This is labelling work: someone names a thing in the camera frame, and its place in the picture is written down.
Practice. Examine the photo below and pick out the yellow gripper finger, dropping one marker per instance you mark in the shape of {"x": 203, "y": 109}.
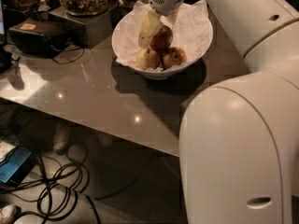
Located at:
{"x": 171, "y": 19}
{"x": 150, "y": 26}

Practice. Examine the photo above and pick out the red apple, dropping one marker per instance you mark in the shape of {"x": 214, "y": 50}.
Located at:
{"x": 162, "y": 40}

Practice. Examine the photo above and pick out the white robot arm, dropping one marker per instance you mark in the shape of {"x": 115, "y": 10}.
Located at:
{"x": 239, "y": 139}

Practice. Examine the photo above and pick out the white bowl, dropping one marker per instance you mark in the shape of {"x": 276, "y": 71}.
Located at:
{"x": 162, "y": 74}

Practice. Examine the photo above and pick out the yellow apple left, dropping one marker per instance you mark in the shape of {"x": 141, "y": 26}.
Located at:
{"x": 147, "y": 58}

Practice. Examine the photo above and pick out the yellow-red apple right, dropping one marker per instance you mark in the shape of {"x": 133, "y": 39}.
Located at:
{"x": 173, "y": 56}

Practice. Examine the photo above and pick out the white paper liner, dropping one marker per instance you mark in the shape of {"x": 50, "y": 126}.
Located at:
{"x": 194, "y": 31}

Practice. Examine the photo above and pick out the metal scoop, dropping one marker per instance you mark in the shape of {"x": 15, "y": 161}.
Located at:
{"x": 43, "y": 6}

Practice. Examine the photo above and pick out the black device with label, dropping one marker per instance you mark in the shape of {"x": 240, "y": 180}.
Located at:
{"x": 40, "y": 38}

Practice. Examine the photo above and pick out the blue box on floor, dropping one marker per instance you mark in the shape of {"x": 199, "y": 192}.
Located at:
{"x": 16, "y": 165}

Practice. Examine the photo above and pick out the white shoe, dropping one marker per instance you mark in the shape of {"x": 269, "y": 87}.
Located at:
{"x": 7, "y": 214}

